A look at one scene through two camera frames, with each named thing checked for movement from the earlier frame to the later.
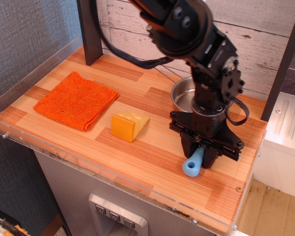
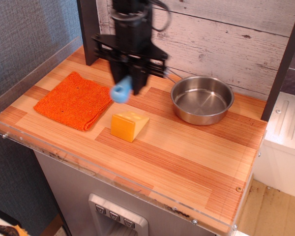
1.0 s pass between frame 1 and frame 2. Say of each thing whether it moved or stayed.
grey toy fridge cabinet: stayed
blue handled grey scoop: moved
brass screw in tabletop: stayed
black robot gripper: moved
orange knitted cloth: stayed
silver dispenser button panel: stayed
